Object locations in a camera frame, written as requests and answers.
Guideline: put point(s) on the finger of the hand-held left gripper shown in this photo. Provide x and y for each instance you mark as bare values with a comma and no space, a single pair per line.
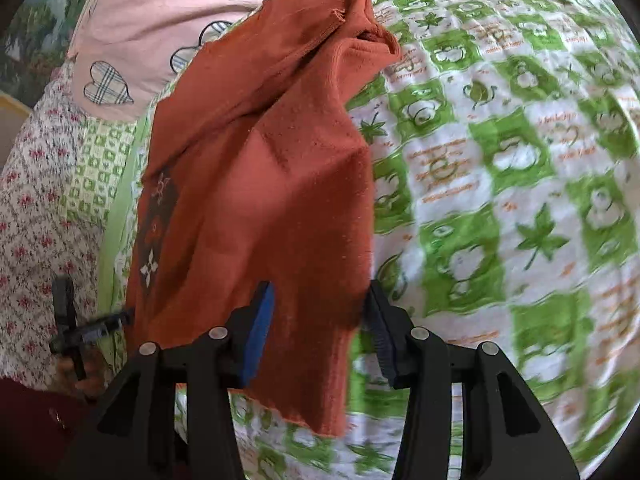
64,305
100,331

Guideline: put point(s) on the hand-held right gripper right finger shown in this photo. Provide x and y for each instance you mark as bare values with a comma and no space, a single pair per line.
382,340

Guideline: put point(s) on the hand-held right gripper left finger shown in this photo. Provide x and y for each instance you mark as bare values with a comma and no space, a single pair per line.
261,335

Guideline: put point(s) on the rust orange sweater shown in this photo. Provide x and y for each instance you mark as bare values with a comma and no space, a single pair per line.
270,200

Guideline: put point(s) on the person's left hand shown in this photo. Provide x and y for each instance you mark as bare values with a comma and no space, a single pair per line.
92,367

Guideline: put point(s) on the floral bed sheet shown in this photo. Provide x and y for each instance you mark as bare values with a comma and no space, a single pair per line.
40,220

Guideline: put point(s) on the dark red clothing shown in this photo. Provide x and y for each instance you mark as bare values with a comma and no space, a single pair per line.
35,430

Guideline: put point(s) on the green checked pillow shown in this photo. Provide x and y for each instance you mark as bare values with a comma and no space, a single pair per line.
97,160

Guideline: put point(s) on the green checked printed blanket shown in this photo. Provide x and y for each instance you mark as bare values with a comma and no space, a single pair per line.
500,185

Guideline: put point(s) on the pink heart-pattern pillow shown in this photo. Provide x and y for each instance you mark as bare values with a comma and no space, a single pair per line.
150,25

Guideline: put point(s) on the framed landscape wall picture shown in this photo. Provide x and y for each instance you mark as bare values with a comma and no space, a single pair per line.
45,25

